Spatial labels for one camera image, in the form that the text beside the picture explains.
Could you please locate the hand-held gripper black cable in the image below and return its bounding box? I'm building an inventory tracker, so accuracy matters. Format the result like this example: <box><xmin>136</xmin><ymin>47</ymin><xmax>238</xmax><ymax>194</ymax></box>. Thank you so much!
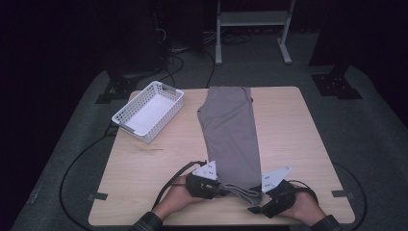
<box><xmin>152</xmin><ymin>160</ymin><xmax>208</xmax><ymax>211</ymax></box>
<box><xmin>287</xmin><ymin>179</ymin><xmax>320</xmax><ymax>206</ymax></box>

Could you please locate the bundle of background cables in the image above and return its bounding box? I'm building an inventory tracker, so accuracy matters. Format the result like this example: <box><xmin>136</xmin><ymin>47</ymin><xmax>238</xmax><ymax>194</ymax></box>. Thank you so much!
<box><xmin>203</xmin><ymin>30</ymin><xmax>254</xmax><ymax>46</ymax></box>

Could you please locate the person's left hand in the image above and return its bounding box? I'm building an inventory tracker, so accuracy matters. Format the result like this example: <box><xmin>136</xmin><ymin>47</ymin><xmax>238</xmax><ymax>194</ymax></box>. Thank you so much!
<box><xmin>153</xmin><ymin>183</ymin><xmax>208</xmax><ymax>221</ymax></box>

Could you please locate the grey shirt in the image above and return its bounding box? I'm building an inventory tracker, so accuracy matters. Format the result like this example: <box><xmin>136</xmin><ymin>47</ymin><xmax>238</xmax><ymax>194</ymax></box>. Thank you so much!
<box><xmin>195</xmin><ymin>86</ymin><xmax>264</xmax><ymax>206</ymax></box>

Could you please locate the black stand base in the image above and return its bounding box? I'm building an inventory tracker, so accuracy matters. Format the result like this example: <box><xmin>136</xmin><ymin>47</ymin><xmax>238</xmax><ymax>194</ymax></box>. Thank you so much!
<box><xmin>310</xmin><ymin>62</ymin><xmax>364</xmax><ymax>100</ymax></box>
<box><xmin>94</xmin><ymin>66</ymin><xmax>162</xmax><ymax>105</ymax></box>

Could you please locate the thin black floor cable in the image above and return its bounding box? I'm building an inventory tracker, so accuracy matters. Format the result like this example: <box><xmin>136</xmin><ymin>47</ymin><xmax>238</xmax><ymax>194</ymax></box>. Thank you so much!
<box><xmin>205</xmin><ymin>49</ymin><xmax>217</xmax><ymax>90</ymax></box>

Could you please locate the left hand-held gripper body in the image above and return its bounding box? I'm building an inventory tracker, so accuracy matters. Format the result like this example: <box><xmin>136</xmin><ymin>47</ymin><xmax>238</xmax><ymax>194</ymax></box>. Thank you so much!
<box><xmin>185</xmin><ymin>160</ymin><xmax>223</xmax><ymax>200</ymax></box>

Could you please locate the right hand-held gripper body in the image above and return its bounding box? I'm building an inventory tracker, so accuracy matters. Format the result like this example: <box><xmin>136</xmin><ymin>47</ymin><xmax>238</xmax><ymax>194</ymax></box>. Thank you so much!
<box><xmin>260</xmin><ymin>166</ymin><xmax>297</xmax><ymax>219</ymax></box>

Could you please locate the left hand-held gripper black cable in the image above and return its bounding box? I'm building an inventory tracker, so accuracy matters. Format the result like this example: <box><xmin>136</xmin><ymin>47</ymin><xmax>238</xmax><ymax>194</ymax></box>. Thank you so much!
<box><xmin>152</xmin><ymin>160</ymin><xmax>208</xmax><ymax>211</ymax></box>

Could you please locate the right hand-held gripper black cable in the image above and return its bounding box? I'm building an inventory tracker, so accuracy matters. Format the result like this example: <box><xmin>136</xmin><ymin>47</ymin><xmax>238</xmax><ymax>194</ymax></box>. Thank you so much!
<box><xmin>287</xmin><ymin>179</ymin><xmax>320</xmax><ymax>206</ymax></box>

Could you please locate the grey tape strip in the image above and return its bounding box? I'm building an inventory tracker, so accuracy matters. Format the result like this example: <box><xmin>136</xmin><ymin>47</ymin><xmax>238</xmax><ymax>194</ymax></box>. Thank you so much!
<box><xmin>88</xmin><ymin>192</ymin><xmax>109</xmax><ymax>202</ymax></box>
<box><xmin>331</xmin><ymin>190</ymin><xmax>356</xmax><ymax>199</ymax></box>

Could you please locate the black floor cable tangle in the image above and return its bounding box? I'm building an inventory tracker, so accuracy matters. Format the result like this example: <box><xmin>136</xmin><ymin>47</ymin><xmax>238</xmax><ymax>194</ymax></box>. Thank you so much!
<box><xmin>158</xmin><ymin>54</ymin><xmax>186</xmax><ymax>85</ymax></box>

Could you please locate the black looped floor cable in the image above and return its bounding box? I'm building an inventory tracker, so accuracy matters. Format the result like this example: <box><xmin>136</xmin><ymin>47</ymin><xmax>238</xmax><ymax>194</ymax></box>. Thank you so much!
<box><xmin>59</xmin><ymin>134</ymin><xmax>112</xmax><ymax>231</ymax></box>
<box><xmin>331</xmin><ymin>161</ymin><xmax>368</xmax><ymax>231</ymax></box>

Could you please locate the white plastic basket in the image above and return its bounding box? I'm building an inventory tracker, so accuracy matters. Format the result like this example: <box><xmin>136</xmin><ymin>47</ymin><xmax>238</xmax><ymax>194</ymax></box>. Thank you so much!
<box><xmin>111</xmin><ymin>80</ymin><xmax>186</xmax><ymax>144</ymax></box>

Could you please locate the white metal stand frame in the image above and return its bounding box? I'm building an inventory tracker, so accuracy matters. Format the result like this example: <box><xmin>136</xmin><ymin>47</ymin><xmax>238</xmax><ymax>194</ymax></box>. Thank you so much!
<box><xmin>215</xmin><ymin>0</ymin><xmax>296</xmax><ymax>66</ymax></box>

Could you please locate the person's right hand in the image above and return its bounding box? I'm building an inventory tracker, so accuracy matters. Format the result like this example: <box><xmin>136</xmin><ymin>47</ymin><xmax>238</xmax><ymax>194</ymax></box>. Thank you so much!
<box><xmin>280</xmin><ymin>189</ymin><xmax>327</xmax><ymax>227</ymax></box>

